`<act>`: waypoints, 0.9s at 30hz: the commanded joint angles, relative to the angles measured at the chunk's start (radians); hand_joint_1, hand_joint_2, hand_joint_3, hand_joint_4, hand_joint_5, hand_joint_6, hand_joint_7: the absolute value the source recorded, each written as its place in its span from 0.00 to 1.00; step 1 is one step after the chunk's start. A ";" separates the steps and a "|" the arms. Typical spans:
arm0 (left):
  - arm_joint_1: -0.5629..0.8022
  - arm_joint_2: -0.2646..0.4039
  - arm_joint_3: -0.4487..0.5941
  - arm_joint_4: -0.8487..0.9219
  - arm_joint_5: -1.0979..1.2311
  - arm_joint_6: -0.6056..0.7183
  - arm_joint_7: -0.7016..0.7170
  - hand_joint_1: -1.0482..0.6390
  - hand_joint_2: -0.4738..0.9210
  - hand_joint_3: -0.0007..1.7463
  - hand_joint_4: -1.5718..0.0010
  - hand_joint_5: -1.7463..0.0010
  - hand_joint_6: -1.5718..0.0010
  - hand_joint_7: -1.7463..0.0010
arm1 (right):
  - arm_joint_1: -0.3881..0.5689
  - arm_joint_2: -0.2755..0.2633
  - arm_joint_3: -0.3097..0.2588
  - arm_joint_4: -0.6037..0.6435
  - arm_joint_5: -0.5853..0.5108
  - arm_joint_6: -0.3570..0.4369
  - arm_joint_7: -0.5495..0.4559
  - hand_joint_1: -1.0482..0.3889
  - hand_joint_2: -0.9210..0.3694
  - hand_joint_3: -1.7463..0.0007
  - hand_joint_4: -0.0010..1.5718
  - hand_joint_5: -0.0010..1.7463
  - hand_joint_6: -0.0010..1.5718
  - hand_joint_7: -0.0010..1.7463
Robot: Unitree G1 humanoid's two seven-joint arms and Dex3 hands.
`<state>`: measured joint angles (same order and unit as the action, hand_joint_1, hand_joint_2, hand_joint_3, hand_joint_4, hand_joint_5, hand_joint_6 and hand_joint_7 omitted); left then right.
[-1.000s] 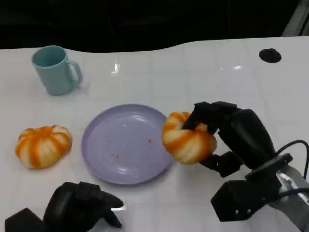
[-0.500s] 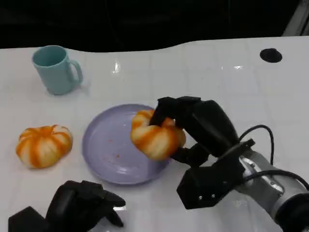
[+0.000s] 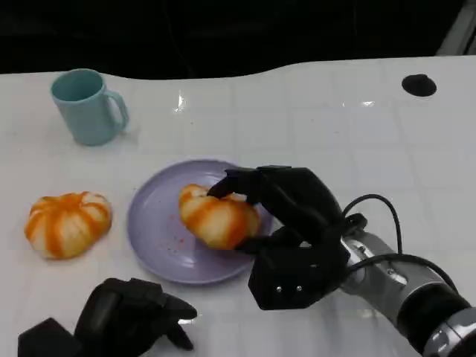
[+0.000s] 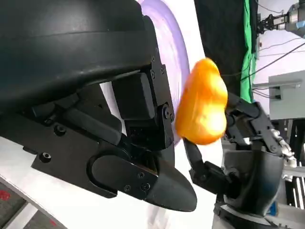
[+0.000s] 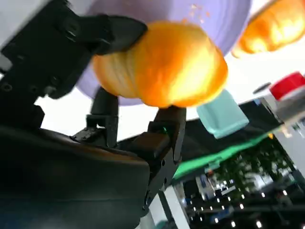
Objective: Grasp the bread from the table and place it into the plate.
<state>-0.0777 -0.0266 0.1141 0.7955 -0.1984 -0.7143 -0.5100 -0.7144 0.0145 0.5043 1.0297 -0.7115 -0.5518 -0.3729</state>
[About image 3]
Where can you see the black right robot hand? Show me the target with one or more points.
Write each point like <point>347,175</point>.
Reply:
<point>301,204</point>

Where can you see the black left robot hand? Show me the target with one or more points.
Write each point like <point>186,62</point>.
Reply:
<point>119,320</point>

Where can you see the orange and white bread roll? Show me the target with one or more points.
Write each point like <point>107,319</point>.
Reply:
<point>67,227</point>
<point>215,219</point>

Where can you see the lilac plate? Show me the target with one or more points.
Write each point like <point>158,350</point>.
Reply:
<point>160,238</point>

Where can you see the pale green mug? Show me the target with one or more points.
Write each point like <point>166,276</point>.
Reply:
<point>83,113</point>

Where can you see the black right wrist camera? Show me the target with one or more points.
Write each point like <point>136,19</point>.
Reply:
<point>294,275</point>

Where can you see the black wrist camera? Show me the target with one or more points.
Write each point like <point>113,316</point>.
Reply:
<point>294,275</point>
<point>46,340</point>

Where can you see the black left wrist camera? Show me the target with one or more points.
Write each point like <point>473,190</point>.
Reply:
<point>46,340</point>

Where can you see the grey metal frame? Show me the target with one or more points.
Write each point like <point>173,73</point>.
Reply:
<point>459,29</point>

